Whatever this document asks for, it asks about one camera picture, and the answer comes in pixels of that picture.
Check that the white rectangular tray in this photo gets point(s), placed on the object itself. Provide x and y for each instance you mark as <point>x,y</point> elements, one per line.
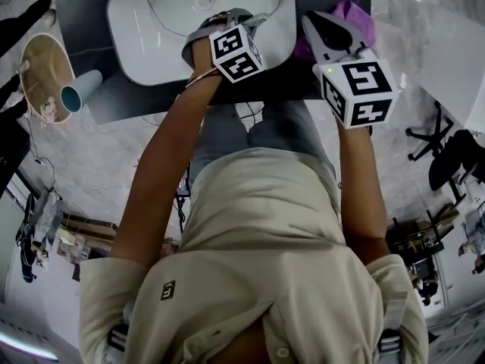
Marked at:
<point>151,59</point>

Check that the small waist screen device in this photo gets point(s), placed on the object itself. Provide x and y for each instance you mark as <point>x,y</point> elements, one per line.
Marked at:
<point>183,182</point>

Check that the beige polo shirt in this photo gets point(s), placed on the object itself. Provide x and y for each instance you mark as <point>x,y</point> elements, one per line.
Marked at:
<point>250,264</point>

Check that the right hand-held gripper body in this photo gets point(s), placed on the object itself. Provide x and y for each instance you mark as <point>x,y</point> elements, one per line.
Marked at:
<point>367,82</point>

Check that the teal cup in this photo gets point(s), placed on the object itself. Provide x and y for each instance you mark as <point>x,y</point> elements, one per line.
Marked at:
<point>81,89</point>

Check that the dark wooden table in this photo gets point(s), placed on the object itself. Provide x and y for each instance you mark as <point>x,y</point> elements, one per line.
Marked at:
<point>87,32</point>

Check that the person's left forearm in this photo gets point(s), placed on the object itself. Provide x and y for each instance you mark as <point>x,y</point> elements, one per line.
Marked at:
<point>163,157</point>

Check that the person's right forearm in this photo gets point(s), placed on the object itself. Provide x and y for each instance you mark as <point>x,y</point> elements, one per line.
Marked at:
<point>360,188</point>

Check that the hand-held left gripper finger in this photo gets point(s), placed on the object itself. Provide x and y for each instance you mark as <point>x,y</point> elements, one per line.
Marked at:
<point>240,15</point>

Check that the round wooden basket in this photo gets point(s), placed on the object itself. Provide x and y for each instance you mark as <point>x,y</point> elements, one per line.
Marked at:
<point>45,78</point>

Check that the purple cloth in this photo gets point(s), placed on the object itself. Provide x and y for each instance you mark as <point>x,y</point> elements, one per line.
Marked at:
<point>358,17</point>

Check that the person's left hand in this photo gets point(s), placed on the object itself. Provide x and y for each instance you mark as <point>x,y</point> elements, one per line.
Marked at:
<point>204,57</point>

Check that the grey trousers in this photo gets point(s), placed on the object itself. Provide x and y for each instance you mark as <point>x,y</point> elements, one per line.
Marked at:
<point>288,131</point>

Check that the black office chair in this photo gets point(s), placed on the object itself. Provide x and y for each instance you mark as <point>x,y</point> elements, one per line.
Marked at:
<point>451,157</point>

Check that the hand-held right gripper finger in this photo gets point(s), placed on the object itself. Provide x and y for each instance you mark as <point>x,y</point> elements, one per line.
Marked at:
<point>354,38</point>
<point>317,49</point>

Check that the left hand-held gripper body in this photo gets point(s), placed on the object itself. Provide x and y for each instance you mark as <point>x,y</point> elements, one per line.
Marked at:
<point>236,55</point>

